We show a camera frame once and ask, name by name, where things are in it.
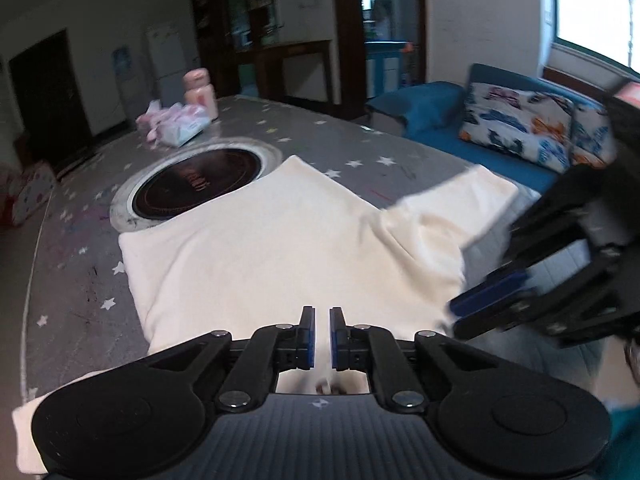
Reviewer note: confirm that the pink tissue pack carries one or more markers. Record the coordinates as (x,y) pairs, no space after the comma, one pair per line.
(177,122)

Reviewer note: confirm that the large butterfly-print cushion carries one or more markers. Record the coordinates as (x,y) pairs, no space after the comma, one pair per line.
(520,127)

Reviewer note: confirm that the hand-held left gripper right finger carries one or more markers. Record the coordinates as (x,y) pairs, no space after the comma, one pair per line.
(338,342)

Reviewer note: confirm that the white water dispenser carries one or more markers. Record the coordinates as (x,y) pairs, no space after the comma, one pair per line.
(129,85)

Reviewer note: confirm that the white refrigerator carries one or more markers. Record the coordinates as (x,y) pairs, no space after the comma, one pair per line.
(167,60)

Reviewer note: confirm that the grey star-print tablecloth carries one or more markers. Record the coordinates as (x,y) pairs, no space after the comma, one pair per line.
(75,260)

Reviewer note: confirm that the round built-in induction cooktop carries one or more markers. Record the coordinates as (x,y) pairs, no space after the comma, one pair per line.
(195,182)

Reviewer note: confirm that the dark wooden display cabinet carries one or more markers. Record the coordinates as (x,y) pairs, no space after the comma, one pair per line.
(230,15)

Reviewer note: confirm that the dark wooden side table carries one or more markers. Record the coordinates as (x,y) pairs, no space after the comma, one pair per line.
(295,67)

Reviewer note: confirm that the blue sofa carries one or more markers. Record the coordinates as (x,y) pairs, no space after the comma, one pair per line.
(450,132)

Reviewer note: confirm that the person's teal clothing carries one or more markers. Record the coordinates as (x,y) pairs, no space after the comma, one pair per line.
(625,445)

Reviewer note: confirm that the pink plastic bottle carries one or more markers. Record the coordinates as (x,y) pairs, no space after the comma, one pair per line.
(199,90)

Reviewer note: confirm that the small butterfly-print cushion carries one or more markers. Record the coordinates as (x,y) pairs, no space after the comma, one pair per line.
(595,135)

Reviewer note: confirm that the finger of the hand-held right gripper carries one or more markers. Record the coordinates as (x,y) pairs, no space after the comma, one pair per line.
(487,295)
(560,215)

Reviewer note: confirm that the pink spotted box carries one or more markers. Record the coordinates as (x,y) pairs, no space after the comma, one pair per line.
(27,195)

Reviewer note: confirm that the blue sofa pillow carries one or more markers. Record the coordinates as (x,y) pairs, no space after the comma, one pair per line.
(420,105)

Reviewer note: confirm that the dark wooden door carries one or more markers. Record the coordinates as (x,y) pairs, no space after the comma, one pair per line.
(47,90)

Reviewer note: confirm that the blue and white low cabinet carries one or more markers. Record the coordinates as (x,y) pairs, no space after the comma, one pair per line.
(387,67)

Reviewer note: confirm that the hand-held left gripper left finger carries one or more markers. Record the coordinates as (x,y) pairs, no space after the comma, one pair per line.
(307,340)

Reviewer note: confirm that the cream garment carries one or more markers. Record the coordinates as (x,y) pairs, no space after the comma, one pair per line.
(270,255)

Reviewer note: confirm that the window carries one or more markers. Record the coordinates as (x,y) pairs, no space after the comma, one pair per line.
(595,5)

